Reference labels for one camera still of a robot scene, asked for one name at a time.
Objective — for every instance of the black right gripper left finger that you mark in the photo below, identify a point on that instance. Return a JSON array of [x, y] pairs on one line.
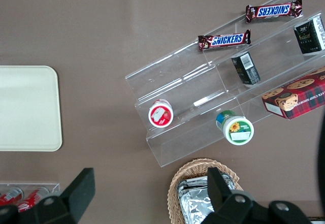
[[76, 196]]

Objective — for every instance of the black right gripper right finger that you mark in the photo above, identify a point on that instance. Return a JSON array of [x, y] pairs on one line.
[[223, 198]]

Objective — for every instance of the woven wicker basket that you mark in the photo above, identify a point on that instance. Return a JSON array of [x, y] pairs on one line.
[[188, 173]]

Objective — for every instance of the cream plastic tray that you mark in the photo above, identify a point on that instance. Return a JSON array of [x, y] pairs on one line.
[[28, 108]]

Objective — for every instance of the red lid yogurt cup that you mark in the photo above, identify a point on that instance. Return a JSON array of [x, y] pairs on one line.
[[161, 114]]

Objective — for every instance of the red cola can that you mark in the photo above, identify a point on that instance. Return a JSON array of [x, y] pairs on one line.
[[8, 196], [31, 198]]

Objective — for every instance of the clear acrylic tiered shelf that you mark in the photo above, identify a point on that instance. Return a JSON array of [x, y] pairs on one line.
[[203, 87]]

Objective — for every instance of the foil wrapped sandwich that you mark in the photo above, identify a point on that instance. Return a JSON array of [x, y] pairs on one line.
[[195, 182], [195, 205]]

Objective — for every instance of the red tartan cookie box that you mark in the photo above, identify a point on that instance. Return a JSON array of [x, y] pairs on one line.
[[297, 97]]

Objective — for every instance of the black drink carton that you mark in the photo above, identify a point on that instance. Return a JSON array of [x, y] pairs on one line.
[[309, 36], [246, 67]]

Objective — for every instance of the clear acrylic can holder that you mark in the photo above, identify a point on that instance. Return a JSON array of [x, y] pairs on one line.
[[54, 187]]

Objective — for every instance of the Snickers chocolate bar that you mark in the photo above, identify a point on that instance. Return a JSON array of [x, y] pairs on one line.
[[274, 10], [226, 40]]

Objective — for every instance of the green sunflower lid cup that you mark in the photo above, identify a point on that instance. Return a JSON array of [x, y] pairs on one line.
[[237, 130]]

